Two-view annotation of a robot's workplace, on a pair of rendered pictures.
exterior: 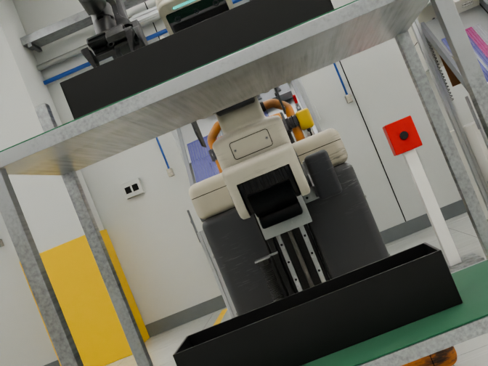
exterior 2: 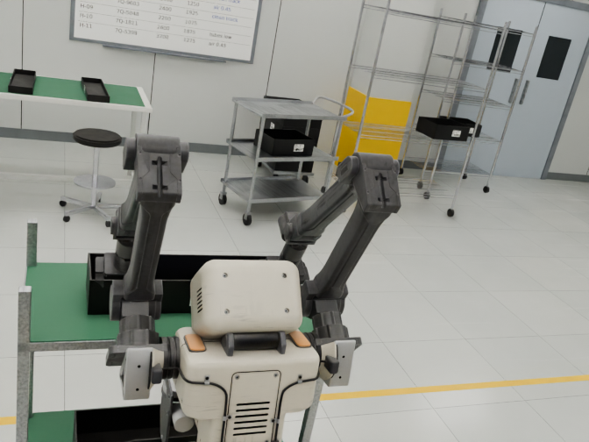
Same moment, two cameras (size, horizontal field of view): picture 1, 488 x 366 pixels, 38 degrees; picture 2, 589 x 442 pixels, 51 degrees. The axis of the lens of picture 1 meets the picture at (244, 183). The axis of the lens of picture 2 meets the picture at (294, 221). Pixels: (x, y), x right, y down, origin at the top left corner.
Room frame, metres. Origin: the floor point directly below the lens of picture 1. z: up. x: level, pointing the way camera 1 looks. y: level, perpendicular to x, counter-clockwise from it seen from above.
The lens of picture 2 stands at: (3.14, -0.52, 1.94)
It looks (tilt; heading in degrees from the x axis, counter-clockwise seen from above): 21 degrees down; 153
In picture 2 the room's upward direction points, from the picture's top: 11 degrees clockwise
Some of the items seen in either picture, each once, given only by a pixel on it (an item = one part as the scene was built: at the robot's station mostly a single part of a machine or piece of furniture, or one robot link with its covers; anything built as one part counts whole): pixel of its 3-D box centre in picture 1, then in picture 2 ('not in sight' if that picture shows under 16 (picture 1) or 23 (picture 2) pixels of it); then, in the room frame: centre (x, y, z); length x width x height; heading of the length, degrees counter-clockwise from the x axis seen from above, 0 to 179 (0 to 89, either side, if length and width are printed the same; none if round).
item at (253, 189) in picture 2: not in sight; (285, 157); (-1.45, 1.63, 0.50); 0.90 x 0.54 x 1.00; 100
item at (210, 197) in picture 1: (286, 218); not in sight; (2.43, -0.09, 0.59); 0.55 x 0.34 x 0.83; 86
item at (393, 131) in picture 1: (425, 193); not in sight; (3.55, -0.82, 0.39); 0.24 x 0.24 x 0.78; 86
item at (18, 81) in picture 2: not in sight; (23, 81); (-1.97, -0.40, 0.83); 0.62 x 0.16 x 0.06; 176
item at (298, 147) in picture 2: not in sight; (284, 142); (-1.44, 1.59, 0.63); 0.40 x 0.30 x 0.14; 100
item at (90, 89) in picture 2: not in sight; (95, 89); (-1.91, 0.11, 0.83); 0.62 x 0.16 x 0.06; 179
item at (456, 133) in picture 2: not in sight; (443, 128); (-1.62, 3.31, 0.82); 0.40 x 0.30 x 0.14; 91
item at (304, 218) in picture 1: (291, 187); not in sight; (2.16, -0.13, 0.68); 0.28 x 0.27 x 0.25; 86
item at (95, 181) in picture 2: not in sight; (96, 176); (-1.33, 0.09, 0.31); 0.53 x 0.50 x 0.62; 109
